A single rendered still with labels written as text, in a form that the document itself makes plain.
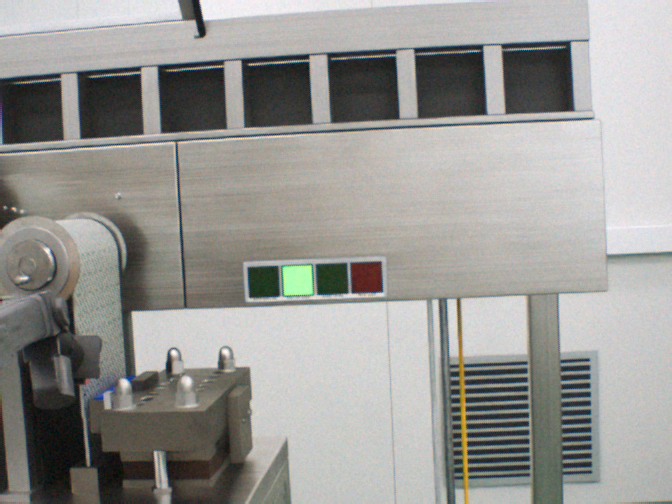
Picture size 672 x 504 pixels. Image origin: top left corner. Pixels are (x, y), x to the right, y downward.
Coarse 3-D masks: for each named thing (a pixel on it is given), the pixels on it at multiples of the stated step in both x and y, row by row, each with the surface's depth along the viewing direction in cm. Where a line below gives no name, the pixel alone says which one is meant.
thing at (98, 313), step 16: (112, 288) 182; (80, 304) 165; (96, 304) 173; (112, 304) 181; (80, 320) 164; (96, 320) 172; (112, 320) 181; (112, 336) 180; (112, 352) 180; (112, 368) 179; (96, 384) 170; (112, 384) 179
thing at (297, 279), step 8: (288, 272) 192; (296, 272) 191; (304, 272) 191; (288, 280) 192; (296, 280) 191; (304, 280) 191; (288, 288) 192; (296, 288) 192; (304, 288) 191; (312, 288) 191
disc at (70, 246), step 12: (36, 216) 162; (12, 228) 163; (24, 228) 162; (48, 228) 162; (60, 228) 162; (0, 240) 163; (60, 240) 162; (72, 240) 162; (72, 252) 162; (72, 264) 162; (72, 276) 162; (0, 288) 163; (72, 288) 162
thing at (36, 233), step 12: (36, 228) 162; (12, 240) 162; (24, 240) 162; (48, 240) 162; (0, 252) 163; (60, 252) 162; (0, 264) 163; (60, 264) 162; (0, 276) 163; (60, 276) 162; (12, 288) 163; (48, 288) 162; (60, 288) 162
